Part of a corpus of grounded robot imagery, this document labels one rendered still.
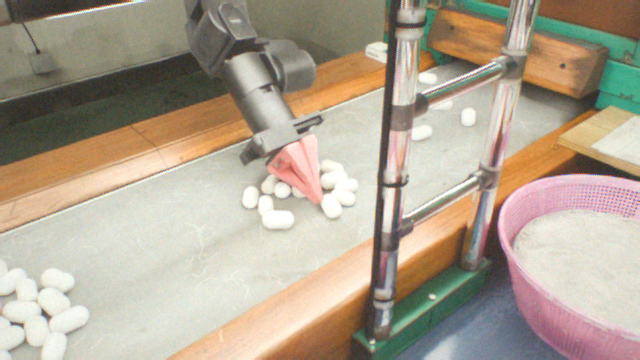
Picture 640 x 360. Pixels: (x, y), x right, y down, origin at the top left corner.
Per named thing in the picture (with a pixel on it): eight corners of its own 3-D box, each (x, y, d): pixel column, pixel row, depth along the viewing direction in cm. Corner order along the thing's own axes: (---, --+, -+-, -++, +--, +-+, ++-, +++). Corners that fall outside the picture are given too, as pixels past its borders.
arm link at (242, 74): (208, 75, 69) (227, 47, 65) (249, 67, 74) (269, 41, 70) (234, 120, 68) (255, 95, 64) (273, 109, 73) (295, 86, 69)
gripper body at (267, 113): (328, 121, 67) (298, 72, 68) (261, 148, 62) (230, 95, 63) (308, 144, 73) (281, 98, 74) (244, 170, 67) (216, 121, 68)
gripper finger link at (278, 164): (360, 177, 66) (321, 113, 67) (315, 199, 62) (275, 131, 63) (336, 197, 71) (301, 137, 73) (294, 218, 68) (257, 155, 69)
